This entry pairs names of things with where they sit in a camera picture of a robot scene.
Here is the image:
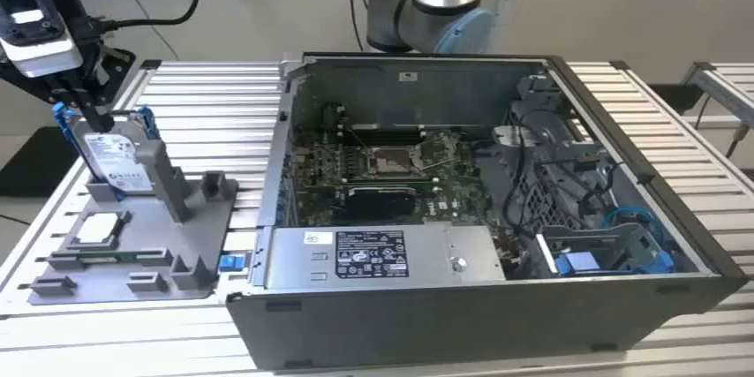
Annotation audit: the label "white grey wrist camera box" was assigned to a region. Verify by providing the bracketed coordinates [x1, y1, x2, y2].
[0, 0, 85, 79]

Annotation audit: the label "black RAM slot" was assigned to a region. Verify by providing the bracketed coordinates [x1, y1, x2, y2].
[349, 125, 427, 136]
[349, 133, 427, 146]

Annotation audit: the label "green motherboard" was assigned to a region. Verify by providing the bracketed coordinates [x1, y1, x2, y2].
[287, 102, 503, 229]

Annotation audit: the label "dark plastic drive cage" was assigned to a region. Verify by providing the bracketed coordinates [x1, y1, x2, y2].
[476, 74, 618, 238]

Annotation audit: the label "black expansion card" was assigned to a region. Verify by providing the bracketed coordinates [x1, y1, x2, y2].
[343, 185, 418, 225]

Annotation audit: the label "long black wire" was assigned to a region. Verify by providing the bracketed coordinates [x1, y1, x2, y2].
[502, 123, 556, 238]

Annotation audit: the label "silver CPU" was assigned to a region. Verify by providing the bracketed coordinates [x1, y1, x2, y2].
[75, 214, 128, 244]

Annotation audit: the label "blue wire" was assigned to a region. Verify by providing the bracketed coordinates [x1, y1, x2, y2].
[604, 205, 656, 239]

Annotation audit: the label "short black wire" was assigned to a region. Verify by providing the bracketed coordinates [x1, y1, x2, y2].
[578, 162, 627, 215]

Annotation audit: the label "blue plastic clip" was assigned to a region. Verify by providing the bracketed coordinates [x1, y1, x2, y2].
[216, 253, 247, 273]

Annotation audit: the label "thin metal locking lever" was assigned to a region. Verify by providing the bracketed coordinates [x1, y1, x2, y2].
[343, 122, 377, 152]

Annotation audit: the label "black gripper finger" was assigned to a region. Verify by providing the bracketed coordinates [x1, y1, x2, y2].
[0, 61, 117, 134]
[87, 43, 137, 109]

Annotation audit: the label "silver power supply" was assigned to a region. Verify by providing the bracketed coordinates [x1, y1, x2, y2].
[261, 225, 508, 292]

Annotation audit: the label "CPU socket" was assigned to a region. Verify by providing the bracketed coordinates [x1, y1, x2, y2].
[367, 145, 427, 177]

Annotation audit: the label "hard disk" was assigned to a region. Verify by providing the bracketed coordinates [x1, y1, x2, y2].
[51, 104, 163, 196]

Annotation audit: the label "grey parts rack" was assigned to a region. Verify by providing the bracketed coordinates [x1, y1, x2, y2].
[25, 140, 240, 307]

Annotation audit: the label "aluminium side table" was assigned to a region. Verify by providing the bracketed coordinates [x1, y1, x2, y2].
[679, 60, 754, 127]

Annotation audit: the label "green RAM stick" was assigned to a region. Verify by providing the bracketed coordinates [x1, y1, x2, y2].
[52, 252, 167, 264]

